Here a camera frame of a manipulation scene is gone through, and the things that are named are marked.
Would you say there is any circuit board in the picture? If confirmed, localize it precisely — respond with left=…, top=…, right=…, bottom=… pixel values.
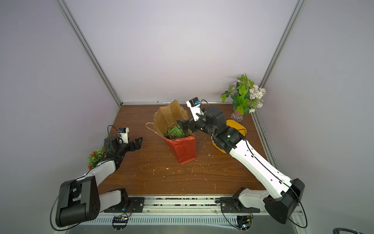
left=236, top=216, right=253, bottom=231
left=112, top=216, right=129, bottom=232

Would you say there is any green plant with white flowers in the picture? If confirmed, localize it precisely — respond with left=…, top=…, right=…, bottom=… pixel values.
left=220, top=74, right=266, bottom=115

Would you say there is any aluminium front rail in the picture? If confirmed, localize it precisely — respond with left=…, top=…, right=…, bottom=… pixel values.
left=62, top=195, right=303, bottom=216

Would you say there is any right circuit board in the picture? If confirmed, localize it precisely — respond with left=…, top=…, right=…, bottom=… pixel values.
left=236, top=216, right=253, bottom=231

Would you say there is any red paper bag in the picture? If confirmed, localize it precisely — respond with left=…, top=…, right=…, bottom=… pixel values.
left=148, top=100, right=197, bottom=165

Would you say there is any left circuit board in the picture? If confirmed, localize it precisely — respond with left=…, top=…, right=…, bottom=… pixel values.
left=112, top=216, right=129, bottom=232

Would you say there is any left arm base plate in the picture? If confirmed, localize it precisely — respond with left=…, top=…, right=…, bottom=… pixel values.
left=104, top=197, right=145, bottom=213

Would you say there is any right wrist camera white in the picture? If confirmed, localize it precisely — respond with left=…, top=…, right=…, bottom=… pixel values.
left=186, top=97, right=204, bottom=121

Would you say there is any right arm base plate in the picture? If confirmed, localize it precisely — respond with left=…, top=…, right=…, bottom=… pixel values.
left=215, top=197, right=261, bottom=214

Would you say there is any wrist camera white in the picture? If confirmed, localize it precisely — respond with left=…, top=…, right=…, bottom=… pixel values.
left=186, top=97, right=204, bottom=121
left=118, top=127, right=129, bottom=144

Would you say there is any pink glass vase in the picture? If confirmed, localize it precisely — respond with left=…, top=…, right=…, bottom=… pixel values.
left=231, top=110, right=243, bottom=122

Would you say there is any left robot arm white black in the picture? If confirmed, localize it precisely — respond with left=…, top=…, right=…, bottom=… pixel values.
left=50, top=136, right=143, bottom=231

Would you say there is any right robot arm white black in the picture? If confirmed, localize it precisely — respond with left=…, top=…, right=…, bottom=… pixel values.
left=178, top=100, right=305, bottom=224

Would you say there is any small red flower pot plant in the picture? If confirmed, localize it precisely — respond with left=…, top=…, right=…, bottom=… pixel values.
left=88, top=149, right=105, bottom=170

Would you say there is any yellow plastic tray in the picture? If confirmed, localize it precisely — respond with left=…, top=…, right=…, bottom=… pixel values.
left=211, top=119, right=247, bottom=154

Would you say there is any green condiment packet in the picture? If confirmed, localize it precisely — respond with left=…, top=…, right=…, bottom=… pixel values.
left=165, top=124, right=186, bottom=140

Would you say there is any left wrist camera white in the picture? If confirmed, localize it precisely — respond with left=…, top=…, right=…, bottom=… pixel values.
left=118, top=127, right=129, bottom=144

